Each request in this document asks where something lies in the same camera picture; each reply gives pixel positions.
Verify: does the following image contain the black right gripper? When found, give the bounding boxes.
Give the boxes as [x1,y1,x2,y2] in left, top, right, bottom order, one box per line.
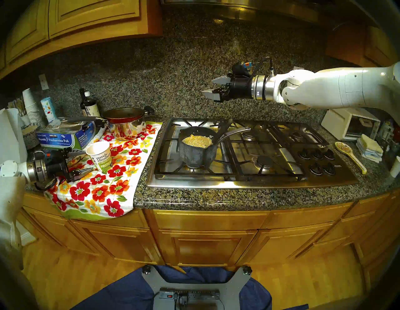
[201,72,253,102]

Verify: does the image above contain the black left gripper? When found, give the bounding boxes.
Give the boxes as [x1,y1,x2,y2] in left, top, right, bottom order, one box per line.
[45,150,95,185]

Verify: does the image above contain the white paper oats cup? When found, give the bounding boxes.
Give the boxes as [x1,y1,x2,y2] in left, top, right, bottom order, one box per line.
[86,141,113,174]

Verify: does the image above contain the black cooking spoon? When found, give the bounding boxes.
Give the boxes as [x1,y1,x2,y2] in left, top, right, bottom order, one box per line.
[211,119,233,146]

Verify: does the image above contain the yellow ceramic spoon rest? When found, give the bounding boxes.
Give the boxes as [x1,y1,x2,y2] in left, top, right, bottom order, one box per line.
[334,141,368,175]

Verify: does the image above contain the blue foil box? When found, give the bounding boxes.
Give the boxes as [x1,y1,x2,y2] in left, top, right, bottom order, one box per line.
[35,120,97,150]

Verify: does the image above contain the floral kitchen towel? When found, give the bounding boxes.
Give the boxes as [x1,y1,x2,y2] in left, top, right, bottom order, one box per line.
[44,121,163,222]

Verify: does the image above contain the dark bottle white cap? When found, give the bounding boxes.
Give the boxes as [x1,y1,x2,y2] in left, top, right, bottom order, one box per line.
[84,91,101,118]

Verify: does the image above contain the steel pan red rim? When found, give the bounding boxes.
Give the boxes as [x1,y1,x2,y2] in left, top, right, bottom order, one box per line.
[67,106,155,141]

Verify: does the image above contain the blue dotted paper cup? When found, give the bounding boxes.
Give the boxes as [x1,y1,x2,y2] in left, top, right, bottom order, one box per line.
[41,97,60,124]

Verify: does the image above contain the cup of wooden sticks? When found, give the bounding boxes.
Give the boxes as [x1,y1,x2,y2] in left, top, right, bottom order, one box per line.
[9,98,30,125]

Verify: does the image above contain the white paper towel roll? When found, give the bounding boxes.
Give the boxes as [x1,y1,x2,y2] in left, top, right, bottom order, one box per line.
[0,108,28,164]

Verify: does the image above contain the dark grey saucepan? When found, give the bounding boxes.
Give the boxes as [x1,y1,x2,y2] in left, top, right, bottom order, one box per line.
[177,126,252,169]

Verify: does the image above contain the stack of white cups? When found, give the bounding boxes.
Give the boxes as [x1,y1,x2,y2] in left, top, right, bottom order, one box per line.
[22,88,46,127]

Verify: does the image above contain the stainless range hood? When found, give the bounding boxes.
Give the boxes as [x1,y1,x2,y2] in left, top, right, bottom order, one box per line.
[161,0,332,24]

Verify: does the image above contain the white toaster oven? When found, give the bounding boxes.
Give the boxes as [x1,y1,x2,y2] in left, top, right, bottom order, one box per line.
[321,107,381,142]

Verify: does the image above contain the blue floor cloth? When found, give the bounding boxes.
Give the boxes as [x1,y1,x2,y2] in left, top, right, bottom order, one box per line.
[71,266,310,310]

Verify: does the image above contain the stainless gas cooktop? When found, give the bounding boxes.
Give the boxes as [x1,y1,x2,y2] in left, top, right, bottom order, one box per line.
[146,118,360,189]

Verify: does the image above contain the wooden base cabinets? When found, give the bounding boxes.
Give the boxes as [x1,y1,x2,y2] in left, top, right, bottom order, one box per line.
[19,191,400,282]

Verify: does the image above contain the folded dish cloth stack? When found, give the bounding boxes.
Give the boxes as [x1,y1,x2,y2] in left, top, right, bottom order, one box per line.
[356,134,384,163]

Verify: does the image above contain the clear glass jar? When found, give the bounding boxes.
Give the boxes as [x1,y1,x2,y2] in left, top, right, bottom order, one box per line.
[377,120,394,141]

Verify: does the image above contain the grey power strip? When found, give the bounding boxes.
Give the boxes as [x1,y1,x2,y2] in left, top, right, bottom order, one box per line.
[159,288,221,300]

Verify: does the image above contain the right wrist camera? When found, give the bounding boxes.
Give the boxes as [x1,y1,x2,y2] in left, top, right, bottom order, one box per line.
[231,62,253,77]

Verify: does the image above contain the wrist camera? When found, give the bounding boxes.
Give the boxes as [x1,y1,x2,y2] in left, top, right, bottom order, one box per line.
[231,62,253,77]
[34,149,64,163]

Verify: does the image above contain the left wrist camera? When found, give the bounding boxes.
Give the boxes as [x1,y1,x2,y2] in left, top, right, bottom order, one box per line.
[34,149,64,163]

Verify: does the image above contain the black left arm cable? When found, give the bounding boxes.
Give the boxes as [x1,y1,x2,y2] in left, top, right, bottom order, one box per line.
[33,178,58,192]

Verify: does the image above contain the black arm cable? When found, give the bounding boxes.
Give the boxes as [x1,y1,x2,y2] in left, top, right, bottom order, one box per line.
[33,178,58,192]
[250,57,275,77]

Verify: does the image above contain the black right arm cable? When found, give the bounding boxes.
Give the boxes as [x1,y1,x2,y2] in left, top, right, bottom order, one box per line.
[250,57,275,77]

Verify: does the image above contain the wooden wall cabinet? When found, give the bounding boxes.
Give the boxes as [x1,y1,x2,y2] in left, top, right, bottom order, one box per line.
[0,0,163,78]
[325,25,400,68]

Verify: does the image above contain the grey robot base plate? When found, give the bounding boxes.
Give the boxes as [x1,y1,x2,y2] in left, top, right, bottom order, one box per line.
[142,265,253,310]

